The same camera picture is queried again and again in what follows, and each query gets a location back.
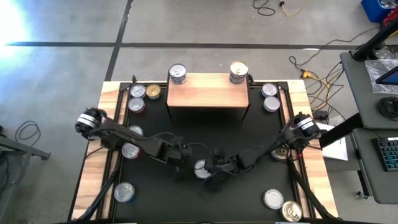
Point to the white paper sheet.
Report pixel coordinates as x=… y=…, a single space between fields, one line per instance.
x=337 y=151

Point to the teal can with white label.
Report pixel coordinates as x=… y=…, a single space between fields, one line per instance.
x=201 y=163

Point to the grey-labelled tin can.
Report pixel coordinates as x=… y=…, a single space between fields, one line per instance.
x=137 y=91

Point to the clear plastic sheet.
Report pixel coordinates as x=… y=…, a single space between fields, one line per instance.
x=373 y=81

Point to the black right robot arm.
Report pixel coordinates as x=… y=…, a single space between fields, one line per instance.
x=292 y=137

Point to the gold-lidded flat can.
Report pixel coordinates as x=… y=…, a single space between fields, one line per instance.
x=153 y=91

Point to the blue plastic bin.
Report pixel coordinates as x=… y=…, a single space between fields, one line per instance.
x=374 y=9

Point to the tablet with blue screen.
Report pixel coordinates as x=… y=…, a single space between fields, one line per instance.
x=390 y=77

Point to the yellow power plug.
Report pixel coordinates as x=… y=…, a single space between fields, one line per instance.
x=306 y=74

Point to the green can with barcode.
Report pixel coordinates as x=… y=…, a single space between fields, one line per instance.
x=136 y=130

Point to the grey desk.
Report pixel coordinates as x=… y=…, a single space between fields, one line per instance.
x=357 y=93
x=367 y=174

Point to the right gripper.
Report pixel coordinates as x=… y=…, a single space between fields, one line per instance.
x=227 y=165

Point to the wooden shelf with black frame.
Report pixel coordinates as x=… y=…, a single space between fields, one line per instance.
x=208 y=91

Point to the silver-lidded tin can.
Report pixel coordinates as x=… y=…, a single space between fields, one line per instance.
x=273 y=199

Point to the red can with barcode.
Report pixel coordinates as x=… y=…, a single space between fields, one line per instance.
x=130 y=150

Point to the dark blue tuna can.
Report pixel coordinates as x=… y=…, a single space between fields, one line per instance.
x=178 y=81
x=177 y=70

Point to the grey metal stand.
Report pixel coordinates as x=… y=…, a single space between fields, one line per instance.
x=18 y=148

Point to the red can with fish picture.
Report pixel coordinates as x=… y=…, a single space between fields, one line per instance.
x=136 y=104

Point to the black power adapter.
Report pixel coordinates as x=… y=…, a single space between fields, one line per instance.
x=320 y=114

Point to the teal can with yellow print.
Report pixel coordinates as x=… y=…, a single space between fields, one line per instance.
x=124 y=192

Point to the gold-lidded tin can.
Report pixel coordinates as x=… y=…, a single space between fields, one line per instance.
x=291 y=211

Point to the backlit keyboard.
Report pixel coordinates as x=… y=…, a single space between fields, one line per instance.
x=387 y=153

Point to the caster wheel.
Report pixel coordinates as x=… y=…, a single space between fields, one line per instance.
x=360 y=195

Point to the blue-labelled tin can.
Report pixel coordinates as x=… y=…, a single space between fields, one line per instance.
x=269 y=90

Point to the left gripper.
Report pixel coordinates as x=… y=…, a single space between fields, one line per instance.
x=175 y=152

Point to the green-grey labelled tin can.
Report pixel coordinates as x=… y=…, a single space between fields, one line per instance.
x=271 y=104

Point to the black desk leg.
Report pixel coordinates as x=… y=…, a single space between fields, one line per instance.
x=340 y=130

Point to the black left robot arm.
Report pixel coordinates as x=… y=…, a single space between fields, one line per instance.
x=124 y=137

